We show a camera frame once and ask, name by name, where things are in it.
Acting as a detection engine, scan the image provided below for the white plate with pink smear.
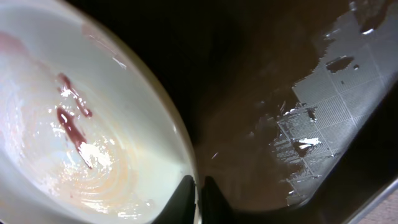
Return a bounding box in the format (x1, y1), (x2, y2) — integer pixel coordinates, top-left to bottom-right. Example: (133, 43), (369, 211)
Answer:
(1, 1), (198, 223)

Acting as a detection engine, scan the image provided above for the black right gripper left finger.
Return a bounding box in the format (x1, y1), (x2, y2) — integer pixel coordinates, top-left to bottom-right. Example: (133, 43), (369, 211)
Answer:
(152, 175), (196, 224)

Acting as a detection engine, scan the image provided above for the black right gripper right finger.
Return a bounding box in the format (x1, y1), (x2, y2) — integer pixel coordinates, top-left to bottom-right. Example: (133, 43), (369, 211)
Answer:
(201, 176), (237, 224)

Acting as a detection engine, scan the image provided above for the large brown serving tray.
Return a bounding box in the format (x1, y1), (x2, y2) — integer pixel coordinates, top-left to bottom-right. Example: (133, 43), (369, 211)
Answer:
(73, 0), (397, 223)

